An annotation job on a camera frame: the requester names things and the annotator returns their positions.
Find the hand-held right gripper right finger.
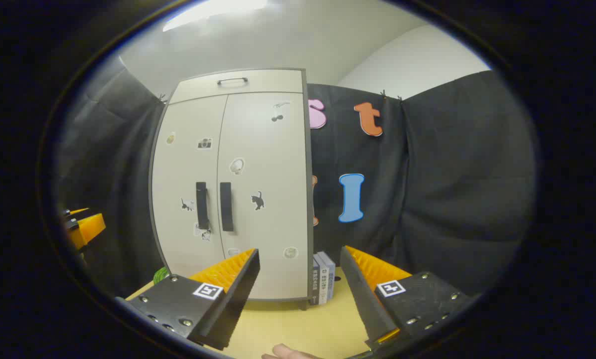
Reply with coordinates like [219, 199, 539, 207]
[340, 245, 478, 352]

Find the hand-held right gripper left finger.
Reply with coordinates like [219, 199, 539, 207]
[116, 248, 261, 351]

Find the cabinet door with camera sticker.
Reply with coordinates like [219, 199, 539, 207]
[149, 95, 229, 280]

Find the cabinet door with headphone sticker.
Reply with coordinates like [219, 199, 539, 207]
[217, 91, 312, 301]

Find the white double-door shoe cabinet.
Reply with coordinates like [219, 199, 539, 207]
[149, 67, 314, 311]

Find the light grey book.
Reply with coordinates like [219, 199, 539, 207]
[317, 251, 336, 305]

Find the dark grey book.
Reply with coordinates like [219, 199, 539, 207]
[312, 255, 323, 306]

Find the black backdrop cloth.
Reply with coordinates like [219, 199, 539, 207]
[54, 65, 538, 300]

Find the ceiling light strip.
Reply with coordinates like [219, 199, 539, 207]
[162, 0, 269, 32]

